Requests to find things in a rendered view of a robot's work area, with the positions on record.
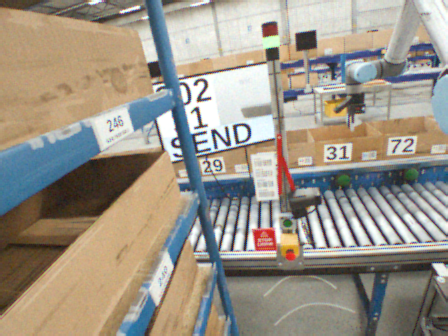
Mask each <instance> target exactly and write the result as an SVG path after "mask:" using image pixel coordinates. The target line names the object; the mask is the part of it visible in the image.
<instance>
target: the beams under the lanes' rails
mask: <svg viewBox="0 0 448 336"><path fill-rule="evenodd" d="M432 263H435V264H441V263H443V264H444V266H445V265H448V261H441V262H423V263H404V264H393V265H376V266H352V267H323V268H304V269H302V270H277V269H242V270H224V273H225V275H264V274H312V273H342V272H366V271H367V272H381V271H399V270H407V269H425V268H430V267H431V264H432Z"/></svg>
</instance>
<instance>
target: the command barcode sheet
mask: <svg viewBox="0 0 448 336"><path fill-rule="evenodd" d="M250 156H251V161H252V166H253V177H254V182H255V188H256V199H257V201H260V200H279V196H278V188H277V173H276V165H275V158H277V154H274V152H273V153H266V154H252V155H250Z"/></svg>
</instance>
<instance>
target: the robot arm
mask: <svg viewBox="0 0 448 336"><path fill-rule="evenodd" d="M400 10H401V11H400V12H399V13H400V14H399V15H398V18H397V22H396V25H395V29H394V32H393V35H392V36H391V40H390V43H389V46H388V50H387V52H386V54H385V56H384V58H383V59H381V60H376V61H370V62H363V59H359V60H355V61H354V60H352V61H348V62H346V63H345V66H344V67H345V93H347V96H350V97H348V99H345V101H343V102H342V103H340V104H339V106H337V107H335V108H334V109H333V111H334V112H335V113H336V114H339V112H341V111H342V110H343V109H345V108H346V113H347V127H348V128H349V129H351V131H354V126H358V125H360V124H361V123H362V121H361V120H358V117H357V115H355V114H362V113H365V108H366V104H365V103H364V100H365V93H363V83H368V82H370V81H372V80H378V79H380V78H387V77H395V76H399V75H401V74H404V73H405V72H406V69H407V65H408V60H407V58H406V56H407V54H408V51H409V50H410V49H409V48H410V47H411V44H412V42H413V39H414V36H415V35H416V34H415V33H416V32H417V30H418V27H419V25H420V22H422V25H423V27H424V30H425V31H426V32H427V36H428V37H429V39H430V41H431V43H432V45H433V47H434V50H435V51H436V53H437V56H438V57H439V60H440V62H441V64H442V66H443V68H444V69H443V70H442V72H441V74H440V76H439V78H438V83H437V84H436V86H435V88H434V91H433V93H434V94H435V95H434V96H433V97H432V98H431V101H432V112H433V115H434V117H435V121H436V122H438V127H440V129H441V130H442V132H444V133H445V134H446V135H447V136H448V0H404V1H403V5H402V8H401V9H400ZM363 107H364V110H363V109H362V108H363Z"/></svg>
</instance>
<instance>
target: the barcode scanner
mask: <svg viewBox="0 0 448 336"><path fill-rule="evenodd" d="M322 202H323V201H322V198H321V193H320V191H319V190H318V188H317V187H316V188H308V189H304V188H302V189H299V190H291V192H290V193H288V204H289V207H290V208H291V209H293V210H294V211H295V213H296V215H293V219H295V220H296V219H301V218H303V217H305V216H308V214H307V210H309V209H310V207H312V206H315V205H321V204H322Z"/></svg>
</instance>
